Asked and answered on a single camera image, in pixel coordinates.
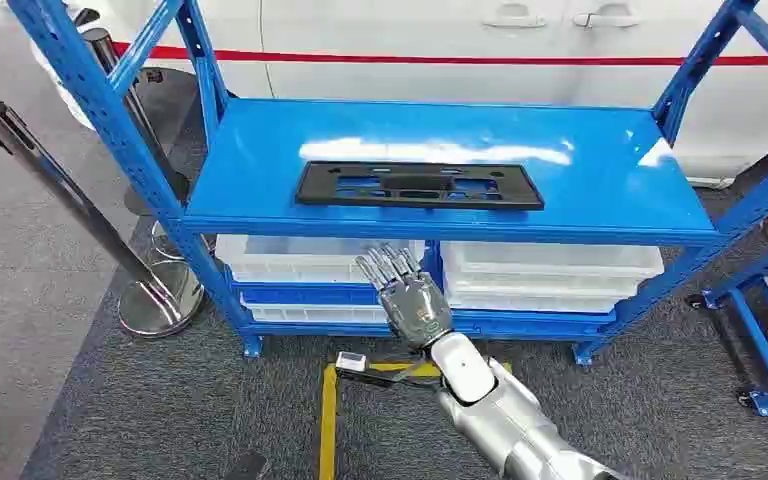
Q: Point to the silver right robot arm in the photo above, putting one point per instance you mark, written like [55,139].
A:
[510,424]

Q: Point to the white plastic bin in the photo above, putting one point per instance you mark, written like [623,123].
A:
[311,314]
[543,258]
[278,260]
[530,298]

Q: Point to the black robot foot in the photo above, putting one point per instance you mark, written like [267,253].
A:
[246,467]

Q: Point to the black plastic frame panel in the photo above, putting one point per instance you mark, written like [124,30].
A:
[318,189]

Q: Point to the blue metal shelf rack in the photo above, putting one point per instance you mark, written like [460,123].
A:
[258,166]

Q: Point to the blue wheeled rack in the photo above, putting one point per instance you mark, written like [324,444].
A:
[752,331]

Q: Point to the chrome stanchion post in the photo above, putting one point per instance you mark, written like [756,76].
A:
[133,106]
[59,175]

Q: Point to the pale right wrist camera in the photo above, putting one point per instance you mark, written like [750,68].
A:
[351,362]

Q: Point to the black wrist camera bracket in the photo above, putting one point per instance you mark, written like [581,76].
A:
[384,379]

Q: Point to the red barrier belt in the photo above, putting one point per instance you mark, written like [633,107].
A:
[424,60]

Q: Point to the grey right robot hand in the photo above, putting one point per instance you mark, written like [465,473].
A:
[417,305]

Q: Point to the white car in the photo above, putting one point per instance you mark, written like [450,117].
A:
[371,26]

